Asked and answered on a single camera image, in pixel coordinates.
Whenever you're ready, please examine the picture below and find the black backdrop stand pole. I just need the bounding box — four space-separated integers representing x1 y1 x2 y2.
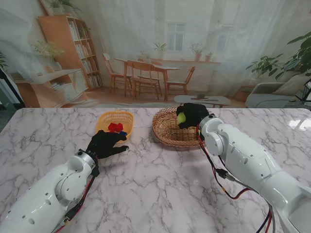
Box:
0 65 26 109

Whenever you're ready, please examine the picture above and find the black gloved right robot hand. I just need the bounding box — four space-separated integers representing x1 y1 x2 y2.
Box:
176 103 210 130

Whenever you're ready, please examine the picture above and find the red black arm cable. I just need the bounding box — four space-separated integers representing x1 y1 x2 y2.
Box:
52 169 100 233
197 125 276 233

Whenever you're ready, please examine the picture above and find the oval woven wicker basket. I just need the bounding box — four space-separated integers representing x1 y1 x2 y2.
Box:
152 106 214 148

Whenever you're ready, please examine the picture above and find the printed room scene backdrop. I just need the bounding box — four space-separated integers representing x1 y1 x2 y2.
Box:
0 0 311 109

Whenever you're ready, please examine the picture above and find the red black left arm cable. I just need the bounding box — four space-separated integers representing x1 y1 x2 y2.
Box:
52 169 100 233

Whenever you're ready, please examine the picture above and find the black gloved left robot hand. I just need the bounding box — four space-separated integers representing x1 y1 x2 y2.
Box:
86 130 130 160

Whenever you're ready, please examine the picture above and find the yellow plastic mesh basket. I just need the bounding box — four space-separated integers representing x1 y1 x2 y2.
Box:
96 110 135 141

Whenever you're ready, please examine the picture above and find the red black right arm cable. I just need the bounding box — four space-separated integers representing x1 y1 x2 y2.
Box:
197 125 276 233

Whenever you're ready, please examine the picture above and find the black tripod stand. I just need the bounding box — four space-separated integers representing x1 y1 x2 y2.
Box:
295 80 311 105

